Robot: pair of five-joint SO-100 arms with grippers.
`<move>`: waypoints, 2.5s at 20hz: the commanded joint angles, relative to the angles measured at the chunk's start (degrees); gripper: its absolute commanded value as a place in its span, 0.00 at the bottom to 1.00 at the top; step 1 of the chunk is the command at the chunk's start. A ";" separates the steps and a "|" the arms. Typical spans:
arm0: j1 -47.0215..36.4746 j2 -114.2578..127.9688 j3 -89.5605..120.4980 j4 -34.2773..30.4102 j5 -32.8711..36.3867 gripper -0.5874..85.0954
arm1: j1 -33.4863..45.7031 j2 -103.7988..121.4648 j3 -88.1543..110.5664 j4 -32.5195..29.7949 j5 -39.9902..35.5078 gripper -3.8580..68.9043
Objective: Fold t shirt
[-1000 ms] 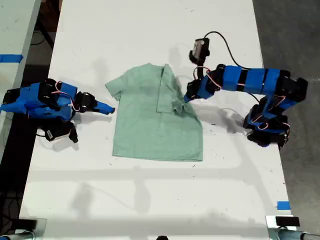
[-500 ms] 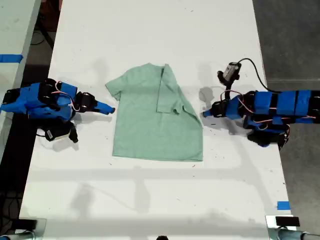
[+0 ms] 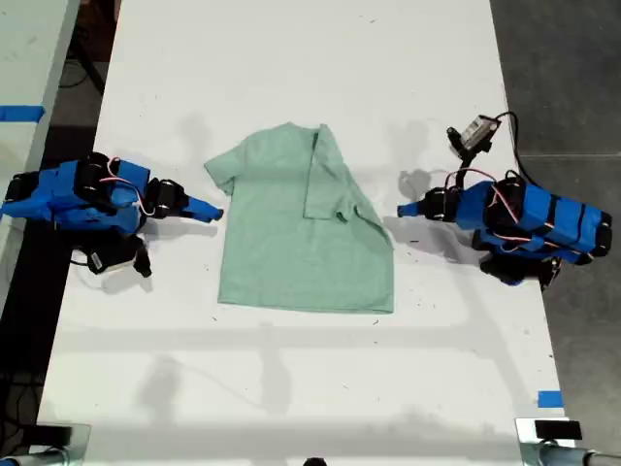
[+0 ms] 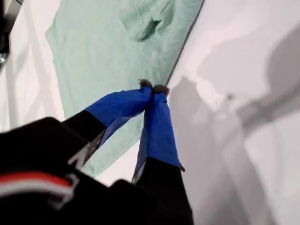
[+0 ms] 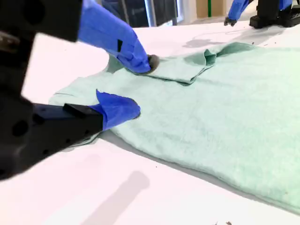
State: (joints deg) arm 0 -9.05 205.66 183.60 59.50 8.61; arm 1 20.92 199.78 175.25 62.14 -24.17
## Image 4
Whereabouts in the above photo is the red and white wire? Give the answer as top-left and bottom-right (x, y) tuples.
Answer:
(0, 172), (72, 197)

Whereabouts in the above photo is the pale green T-shirt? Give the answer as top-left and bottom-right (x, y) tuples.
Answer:
(45, 0), (206, 175)

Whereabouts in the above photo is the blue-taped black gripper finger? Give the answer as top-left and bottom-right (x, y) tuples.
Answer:
(60, 78), (153, 165)
(131, 84), (192, 207)

